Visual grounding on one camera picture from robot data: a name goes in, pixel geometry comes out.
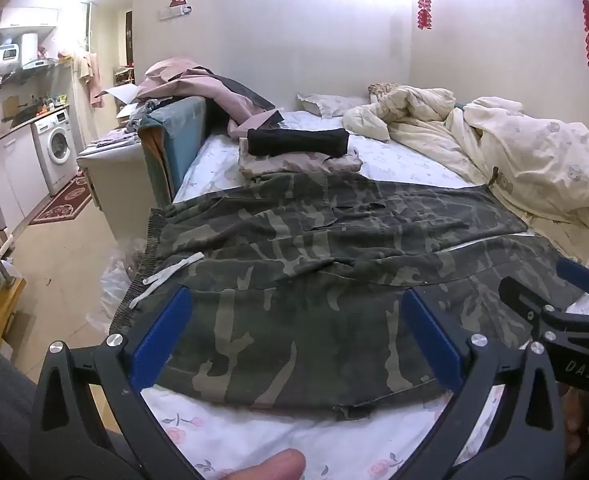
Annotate camouflage pants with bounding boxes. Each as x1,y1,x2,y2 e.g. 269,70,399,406
109,170,589,422

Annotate teal headboard cushion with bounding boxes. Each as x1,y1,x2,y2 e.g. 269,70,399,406
138,96,211,209

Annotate person's right hand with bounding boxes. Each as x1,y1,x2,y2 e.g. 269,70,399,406
562,387,589,457

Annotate clear plastic bag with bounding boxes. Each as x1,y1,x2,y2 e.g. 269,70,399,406
98,236,151,332

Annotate pile of pink clothes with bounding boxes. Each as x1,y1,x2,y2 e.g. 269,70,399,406
135,57,286,139

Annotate person's left hand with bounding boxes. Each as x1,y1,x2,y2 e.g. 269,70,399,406
213,448,307,480

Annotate range hood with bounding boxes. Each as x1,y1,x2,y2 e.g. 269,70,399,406
21,57,61,72

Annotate white washing machine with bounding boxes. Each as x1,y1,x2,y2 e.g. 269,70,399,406
30,107,79,197

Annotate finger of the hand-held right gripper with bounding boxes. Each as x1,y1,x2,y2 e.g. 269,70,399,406
556,258,589,312
499,276,573,333

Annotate white kitchen cabinet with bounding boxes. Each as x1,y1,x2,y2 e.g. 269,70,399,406
0,124,51,235

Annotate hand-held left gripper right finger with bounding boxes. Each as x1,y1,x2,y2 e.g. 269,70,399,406
375,287,569,480

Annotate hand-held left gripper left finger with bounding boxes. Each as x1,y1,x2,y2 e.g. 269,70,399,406
29,286,215,480

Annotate cream duvet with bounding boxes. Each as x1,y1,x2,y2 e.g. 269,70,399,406
343,82,589,272

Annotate pink hanging towel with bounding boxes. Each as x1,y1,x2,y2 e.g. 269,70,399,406
73,50,105,109

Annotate white side table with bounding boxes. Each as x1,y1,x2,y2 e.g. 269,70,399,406
76,129,149,212

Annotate red patterned rug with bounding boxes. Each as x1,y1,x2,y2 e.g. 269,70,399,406
28,171,93,226

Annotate beige folded clothes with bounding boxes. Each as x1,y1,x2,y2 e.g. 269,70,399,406
238,146,364,182

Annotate floral pillow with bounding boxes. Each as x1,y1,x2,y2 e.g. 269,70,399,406
296,92,371,120

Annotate black folded cloth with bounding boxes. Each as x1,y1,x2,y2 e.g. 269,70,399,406
247,127,351,157

